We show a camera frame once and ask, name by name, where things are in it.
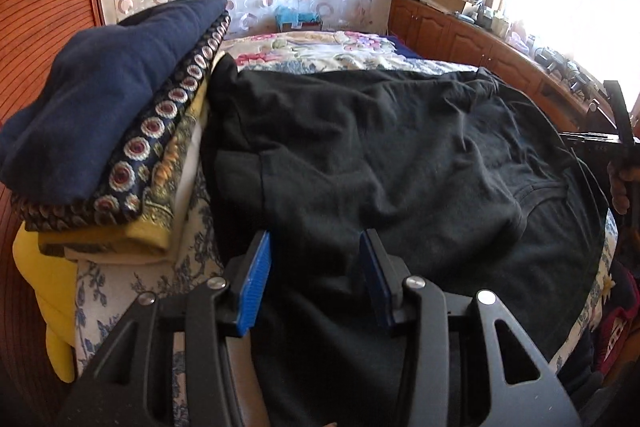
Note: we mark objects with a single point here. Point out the blue floral white bedsheet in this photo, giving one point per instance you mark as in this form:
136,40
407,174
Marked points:
150,276

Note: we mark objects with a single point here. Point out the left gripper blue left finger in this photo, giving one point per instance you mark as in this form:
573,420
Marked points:
250,282

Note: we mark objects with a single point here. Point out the wooden sideboard cabinet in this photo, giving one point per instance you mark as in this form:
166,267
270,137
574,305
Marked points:
442,37

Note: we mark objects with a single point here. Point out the colourful floral quilt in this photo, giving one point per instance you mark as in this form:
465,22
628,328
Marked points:
312,51

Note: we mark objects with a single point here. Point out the black printed t-shirt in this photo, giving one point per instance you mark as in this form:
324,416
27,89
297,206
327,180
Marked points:
400,186

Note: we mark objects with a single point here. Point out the yellow pillow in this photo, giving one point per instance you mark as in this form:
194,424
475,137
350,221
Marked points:
54,281

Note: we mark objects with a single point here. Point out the teal item on box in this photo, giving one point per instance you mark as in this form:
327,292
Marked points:
290,19

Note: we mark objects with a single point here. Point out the cardboard box on cabinet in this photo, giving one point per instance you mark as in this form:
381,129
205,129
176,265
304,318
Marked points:
451,6

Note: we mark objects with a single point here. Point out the yellow folded cloth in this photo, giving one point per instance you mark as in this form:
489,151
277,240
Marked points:
156,232

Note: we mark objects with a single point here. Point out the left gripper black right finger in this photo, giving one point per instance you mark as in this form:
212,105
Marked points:
384,275

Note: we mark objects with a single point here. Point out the person right hand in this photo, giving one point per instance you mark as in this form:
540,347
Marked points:
620,178

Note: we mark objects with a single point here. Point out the navy folded garment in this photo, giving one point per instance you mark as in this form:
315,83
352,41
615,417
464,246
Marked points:
55,150

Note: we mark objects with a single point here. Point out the navy blue blanket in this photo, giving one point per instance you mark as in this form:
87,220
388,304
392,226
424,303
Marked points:
402,49

